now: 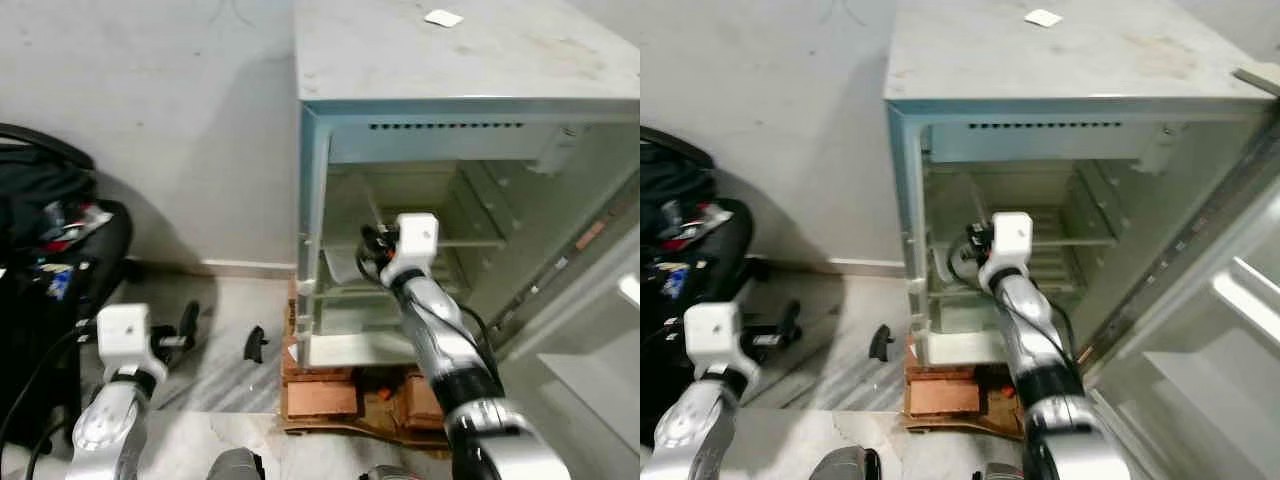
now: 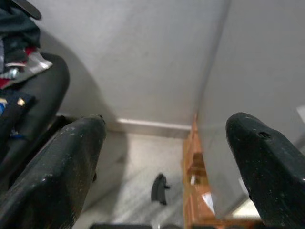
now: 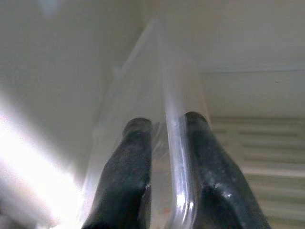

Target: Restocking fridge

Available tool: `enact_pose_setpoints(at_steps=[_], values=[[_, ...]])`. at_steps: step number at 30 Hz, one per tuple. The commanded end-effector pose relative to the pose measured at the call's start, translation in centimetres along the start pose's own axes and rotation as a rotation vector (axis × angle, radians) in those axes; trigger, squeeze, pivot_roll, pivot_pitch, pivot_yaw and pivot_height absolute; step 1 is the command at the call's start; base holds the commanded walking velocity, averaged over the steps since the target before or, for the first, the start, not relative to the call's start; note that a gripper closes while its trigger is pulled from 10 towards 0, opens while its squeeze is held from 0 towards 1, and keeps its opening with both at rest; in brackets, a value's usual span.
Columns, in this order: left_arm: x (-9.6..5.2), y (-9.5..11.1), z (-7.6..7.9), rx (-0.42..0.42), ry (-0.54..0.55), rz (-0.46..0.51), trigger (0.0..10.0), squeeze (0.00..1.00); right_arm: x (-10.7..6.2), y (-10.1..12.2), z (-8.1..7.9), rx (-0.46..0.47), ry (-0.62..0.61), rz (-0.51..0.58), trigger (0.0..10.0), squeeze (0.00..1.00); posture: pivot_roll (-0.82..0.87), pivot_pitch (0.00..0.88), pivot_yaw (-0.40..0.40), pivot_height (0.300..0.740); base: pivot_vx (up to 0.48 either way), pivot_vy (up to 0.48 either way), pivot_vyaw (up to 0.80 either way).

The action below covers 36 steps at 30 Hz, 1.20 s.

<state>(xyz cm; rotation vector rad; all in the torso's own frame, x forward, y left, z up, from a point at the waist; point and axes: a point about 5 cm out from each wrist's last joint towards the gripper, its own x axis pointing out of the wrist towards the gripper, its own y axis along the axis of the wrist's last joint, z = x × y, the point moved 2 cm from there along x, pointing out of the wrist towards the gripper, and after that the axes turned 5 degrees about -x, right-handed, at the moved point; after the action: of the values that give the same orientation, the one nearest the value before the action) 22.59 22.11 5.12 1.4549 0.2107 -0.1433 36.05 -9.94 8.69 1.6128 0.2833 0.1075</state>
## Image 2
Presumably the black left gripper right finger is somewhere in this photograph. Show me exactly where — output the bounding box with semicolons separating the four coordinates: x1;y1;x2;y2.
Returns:
225;112;305;226

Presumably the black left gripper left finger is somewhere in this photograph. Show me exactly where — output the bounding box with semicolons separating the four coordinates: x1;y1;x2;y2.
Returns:
0;114;107;229

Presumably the white fridge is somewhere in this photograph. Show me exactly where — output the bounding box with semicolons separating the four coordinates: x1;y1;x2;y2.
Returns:
197;0;305;217

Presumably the black padded chair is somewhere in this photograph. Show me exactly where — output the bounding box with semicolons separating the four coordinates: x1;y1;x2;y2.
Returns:
0;52;71;189

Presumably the orange wooden pallet stand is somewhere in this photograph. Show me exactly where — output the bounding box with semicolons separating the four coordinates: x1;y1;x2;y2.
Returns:
181;112;265;229

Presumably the small black curved plastic piece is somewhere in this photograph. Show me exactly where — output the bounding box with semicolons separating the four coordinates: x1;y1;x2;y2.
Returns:
150;173;171;206

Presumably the pile of dark clothes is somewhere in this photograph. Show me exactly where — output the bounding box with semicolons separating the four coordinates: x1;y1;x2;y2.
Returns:
0;0;53;89

